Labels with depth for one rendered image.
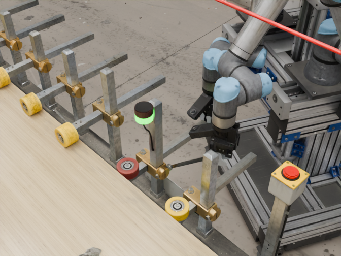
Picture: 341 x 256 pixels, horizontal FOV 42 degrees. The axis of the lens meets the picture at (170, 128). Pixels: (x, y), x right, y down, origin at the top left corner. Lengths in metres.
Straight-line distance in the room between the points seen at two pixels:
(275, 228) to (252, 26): 0.61
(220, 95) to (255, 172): 1.27
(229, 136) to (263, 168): 1.16
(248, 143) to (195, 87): 0.90
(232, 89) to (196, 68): 2.34
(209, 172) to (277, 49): 0.93
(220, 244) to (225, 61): 0.64
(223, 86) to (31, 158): 0.77
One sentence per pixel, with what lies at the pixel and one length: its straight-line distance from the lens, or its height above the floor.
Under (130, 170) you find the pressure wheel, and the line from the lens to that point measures 1.57.
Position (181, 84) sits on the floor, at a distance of 3.46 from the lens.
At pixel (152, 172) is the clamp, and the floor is 0.85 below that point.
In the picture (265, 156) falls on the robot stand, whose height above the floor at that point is 0.21.
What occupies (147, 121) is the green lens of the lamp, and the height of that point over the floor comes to 1.13.
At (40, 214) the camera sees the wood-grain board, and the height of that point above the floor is 0.90.
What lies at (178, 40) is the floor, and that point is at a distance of 3.99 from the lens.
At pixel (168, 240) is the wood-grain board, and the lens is 1.40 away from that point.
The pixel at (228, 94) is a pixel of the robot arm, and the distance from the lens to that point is 1.30.
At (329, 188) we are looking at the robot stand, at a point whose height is 0.21.
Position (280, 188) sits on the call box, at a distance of 1.17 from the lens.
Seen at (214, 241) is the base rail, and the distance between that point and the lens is 1.64.
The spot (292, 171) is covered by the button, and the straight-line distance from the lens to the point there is 1.16.
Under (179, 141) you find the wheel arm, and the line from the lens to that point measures 1.73.
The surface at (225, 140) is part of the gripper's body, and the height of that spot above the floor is 1.07.
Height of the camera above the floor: 2.07
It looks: 42 degrees down
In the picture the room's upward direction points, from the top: straight up
